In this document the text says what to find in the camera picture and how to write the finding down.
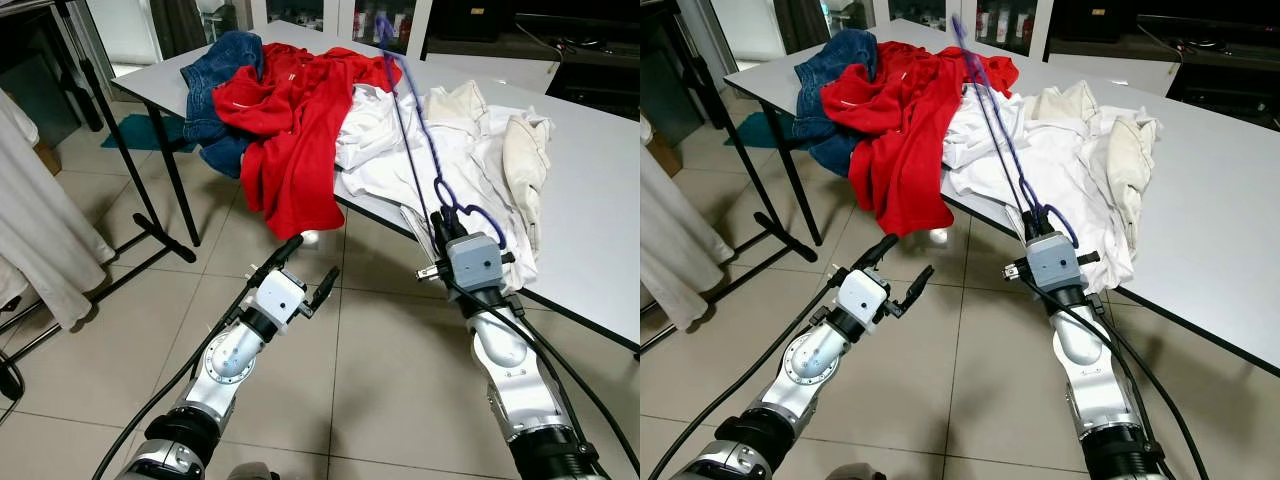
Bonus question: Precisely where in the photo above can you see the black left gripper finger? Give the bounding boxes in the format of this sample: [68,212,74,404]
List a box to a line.
[845,232,902,288]
[309,264,343,314]
[260,234,306,288]
[895,262,937,316]

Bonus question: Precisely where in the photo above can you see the purple plastic hanger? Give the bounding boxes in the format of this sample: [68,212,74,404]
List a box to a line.
[950,15,1081,251]
[375,12,508,251]

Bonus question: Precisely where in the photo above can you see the white polo shirt with label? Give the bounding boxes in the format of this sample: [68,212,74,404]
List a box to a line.
[1030,105,1121,216]
[420,105,521,216]

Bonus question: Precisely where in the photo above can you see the beige trousers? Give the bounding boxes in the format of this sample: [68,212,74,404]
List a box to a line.
[425,80,553,246]
[1030,80,1163,251]

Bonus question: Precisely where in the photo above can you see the teal floor rug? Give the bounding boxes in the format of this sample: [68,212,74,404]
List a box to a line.
[100,113,196,153]
[745,110,801,149]

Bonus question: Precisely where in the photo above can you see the white drawer front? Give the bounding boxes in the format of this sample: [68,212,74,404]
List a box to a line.
[425,55,561,96]
[1040,55,1171,96]

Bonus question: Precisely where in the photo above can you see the blue denim jeans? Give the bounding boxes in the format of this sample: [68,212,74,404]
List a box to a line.
[795,28,881,176]
[180,30,266,181]

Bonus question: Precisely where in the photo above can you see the dark tv stand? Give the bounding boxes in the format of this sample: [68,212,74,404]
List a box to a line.
[1045,10,1280,131]
[425,10,641,121]

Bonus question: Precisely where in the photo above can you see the white glass-door cabinet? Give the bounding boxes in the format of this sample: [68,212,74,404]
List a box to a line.
[865,0,1051,56]
[250,0,433,56]

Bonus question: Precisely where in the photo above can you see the dark curtain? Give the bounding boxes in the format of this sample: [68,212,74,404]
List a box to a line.
[775,0,831,51]
[150,0,206,61]

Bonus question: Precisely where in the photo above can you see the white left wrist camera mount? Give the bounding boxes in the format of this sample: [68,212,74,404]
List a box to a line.
[255,268,308,326]
[838,268,889,323]

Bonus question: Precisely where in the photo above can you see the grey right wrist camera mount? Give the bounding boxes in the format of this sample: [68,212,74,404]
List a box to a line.
[445,233,504,291]
[1027,232,1083,291]

